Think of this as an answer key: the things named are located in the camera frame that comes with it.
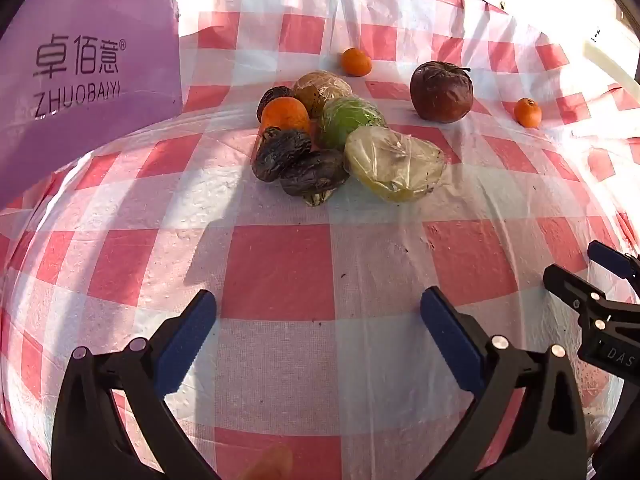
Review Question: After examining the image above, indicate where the green plastic-wrapped fruit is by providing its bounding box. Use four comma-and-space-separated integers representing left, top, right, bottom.
318, 96, 388, 151

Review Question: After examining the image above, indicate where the dark wrinkled fruit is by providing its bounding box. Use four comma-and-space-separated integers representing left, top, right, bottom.
279, 148, 351, 207
251, 127, 313, 184

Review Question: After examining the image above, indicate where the yellow plastic-wrapped fruit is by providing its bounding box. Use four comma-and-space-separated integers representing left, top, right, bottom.
343, 125, 447, 204

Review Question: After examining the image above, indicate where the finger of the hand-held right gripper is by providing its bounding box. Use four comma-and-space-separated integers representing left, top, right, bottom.
587, 240, 640, 281
543, 263, 640, 332

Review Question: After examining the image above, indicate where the wrinkled red apple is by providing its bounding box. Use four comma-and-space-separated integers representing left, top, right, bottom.
409, 60, 474, 124

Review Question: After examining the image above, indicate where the dark dried date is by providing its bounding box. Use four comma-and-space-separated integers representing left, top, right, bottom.
256, 86, 296, 123

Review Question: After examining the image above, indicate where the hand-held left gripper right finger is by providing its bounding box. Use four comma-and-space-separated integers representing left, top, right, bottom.
419, 286, 588, 480

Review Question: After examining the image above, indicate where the purple cardboard box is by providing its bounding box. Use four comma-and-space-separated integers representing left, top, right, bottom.
0, 0, 183, 208

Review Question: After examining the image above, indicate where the large orange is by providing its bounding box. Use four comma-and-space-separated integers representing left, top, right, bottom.
260, 96, 313, 136

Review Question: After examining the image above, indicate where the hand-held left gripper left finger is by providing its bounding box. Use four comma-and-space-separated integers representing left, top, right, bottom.
51, 289, 221, 480

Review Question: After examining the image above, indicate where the small orange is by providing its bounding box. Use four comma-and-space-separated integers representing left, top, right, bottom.
341, 47, 374, 78
514, 97, 543, 129

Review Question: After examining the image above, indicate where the brown plastic-wrapped fruit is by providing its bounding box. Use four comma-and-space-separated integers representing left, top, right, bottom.
292, 71, 354, 118

